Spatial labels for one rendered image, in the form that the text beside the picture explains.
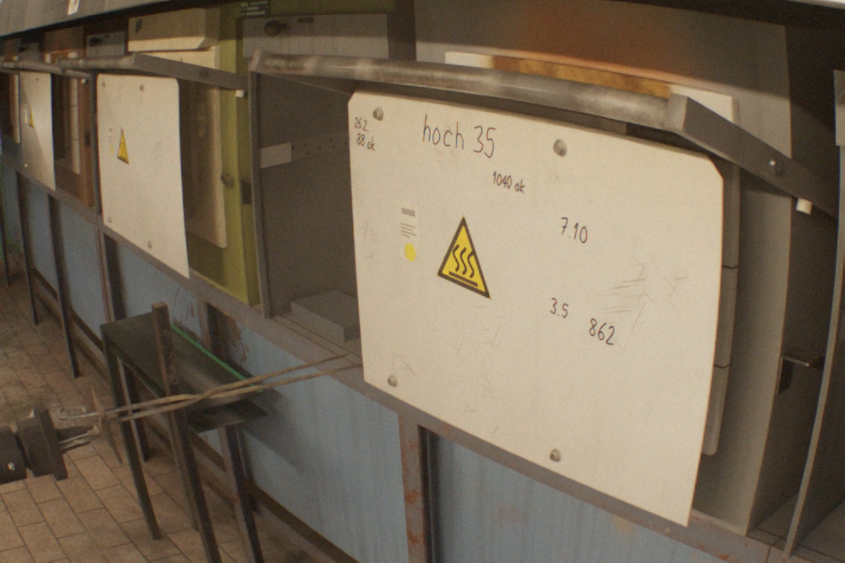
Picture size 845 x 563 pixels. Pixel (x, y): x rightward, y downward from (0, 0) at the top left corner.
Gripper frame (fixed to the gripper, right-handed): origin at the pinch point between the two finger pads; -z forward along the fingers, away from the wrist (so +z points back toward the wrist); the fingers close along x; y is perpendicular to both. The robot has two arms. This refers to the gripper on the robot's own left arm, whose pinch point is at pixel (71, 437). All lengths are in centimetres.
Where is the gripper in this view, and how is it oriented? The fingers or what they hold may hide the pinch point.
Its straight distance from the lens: 144.8
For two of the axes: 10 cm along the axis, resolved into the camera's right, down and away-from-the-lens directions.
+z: -8.0, 2.1, -5.6
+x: -0.5, -9.5, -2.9
